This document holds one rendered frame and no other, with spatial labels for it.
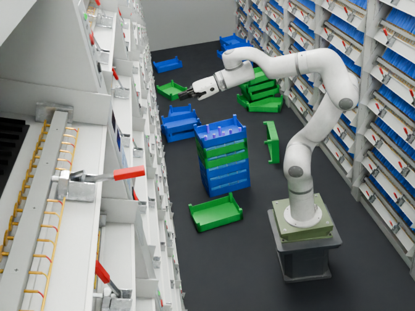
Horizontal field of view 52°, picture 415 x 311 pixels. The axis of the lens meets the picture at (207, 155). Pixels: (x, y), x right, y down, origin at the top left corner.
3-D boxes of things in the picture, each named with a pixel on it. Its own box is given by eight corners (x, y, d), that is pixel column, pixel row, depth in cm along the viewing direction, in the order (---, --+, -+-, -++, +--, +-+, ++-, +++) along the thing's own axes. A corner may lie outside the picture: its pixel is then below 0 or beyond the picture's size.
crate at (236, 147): (237, 134, 300) (236, 124, 296) (247, 147, 284) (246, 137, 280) (196, 144, 295) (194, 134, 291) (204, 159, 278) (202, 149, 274)
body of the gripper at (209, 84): (223, 94, 181) (199, 103, 182) (219, 84, 190) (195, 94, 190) (218, 78, 177) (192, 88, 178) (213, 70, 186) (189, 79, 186)
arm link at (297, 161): (314, 179, 212) (311, 138, 199) (311, 203, 197) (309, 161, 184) (289, 178, 215) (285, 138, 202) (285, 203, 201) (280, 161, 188)
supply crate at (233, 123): (236, 124, 296) (235, 113, 292) (246, 137, 280) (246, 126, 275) (194, 134, 291) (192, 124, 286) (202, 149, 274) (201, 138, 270)
